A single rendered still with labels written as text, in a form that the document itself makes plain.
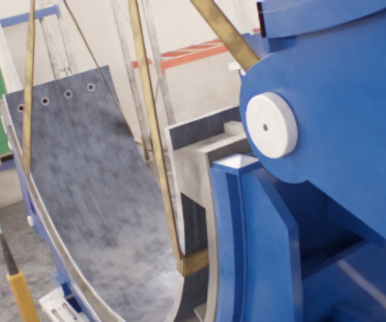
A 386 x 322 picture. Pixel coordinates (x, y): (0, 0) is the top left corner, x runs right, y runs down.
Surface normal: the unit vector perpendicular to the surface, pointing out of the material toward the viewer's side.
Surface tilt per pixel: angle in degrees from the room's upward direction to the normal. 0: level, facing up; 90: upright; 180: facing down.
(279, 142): 90
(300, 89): 90
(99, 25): 90
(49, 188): 55
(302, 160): 90
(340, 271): 102
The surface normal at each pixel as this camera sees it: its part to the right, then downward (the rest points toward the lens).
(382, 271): 0.52, 0.33
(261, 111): -0.85, 0.31
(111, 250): 0.02, -0.79
